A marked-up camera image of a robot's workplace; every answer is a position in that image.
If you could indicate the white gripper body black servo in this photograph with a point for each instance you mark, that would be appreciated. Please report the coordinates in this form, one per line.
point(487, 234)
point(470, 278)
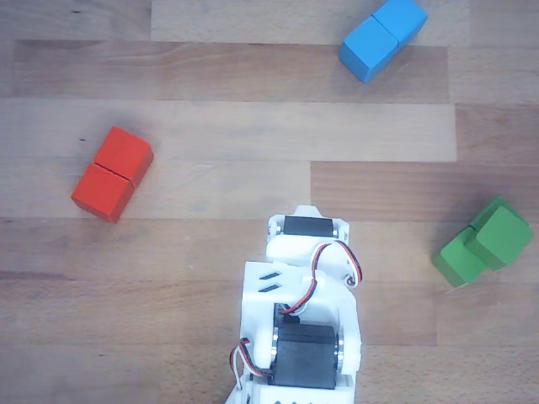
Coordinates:
point(306, 225)

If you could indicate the small green cube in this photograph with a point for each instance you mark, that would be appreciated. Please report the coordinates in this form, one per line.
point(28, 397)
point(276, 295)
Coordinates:
point(503, 235)

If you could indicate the white robot arm with base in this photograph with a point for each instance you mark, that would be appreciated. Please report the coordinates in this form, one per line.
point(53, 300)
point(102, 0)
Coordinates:
point(261, 303)

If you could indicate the long green block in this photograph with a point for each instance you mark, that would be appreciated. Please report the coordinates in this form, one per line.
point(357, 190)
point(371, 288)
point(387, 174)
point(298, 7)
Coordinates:
point(457, 261)

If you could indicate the long red block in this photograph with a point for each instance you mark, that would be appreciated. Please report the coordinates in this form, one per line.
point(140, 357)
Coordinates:
point(111, 174)

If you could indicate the long blue block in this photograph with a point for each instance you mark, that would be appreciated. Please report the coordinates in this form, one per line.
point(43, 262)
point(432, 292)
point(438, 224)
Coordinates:
point(381, 40)

